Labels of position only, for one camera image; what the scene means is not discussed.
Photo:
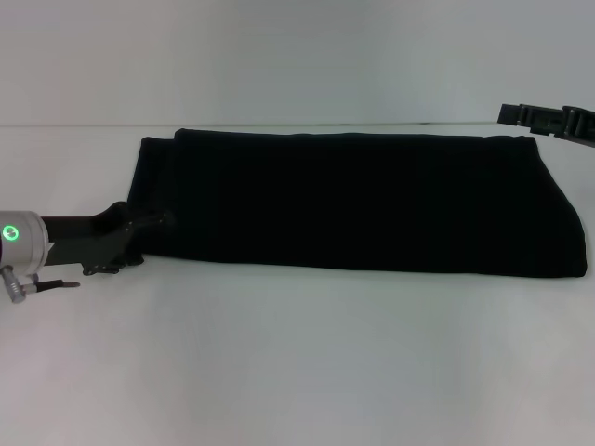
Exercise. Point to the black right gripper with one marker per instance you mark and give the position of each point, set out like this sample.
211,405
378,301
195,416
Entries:
580,124

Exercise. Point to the black shirt with FREE print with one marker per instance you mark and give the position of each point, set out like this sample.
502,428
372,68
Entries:
362,204

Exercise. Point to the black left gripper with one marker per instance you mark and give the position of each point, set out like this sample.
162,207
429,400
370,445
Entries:
88,241

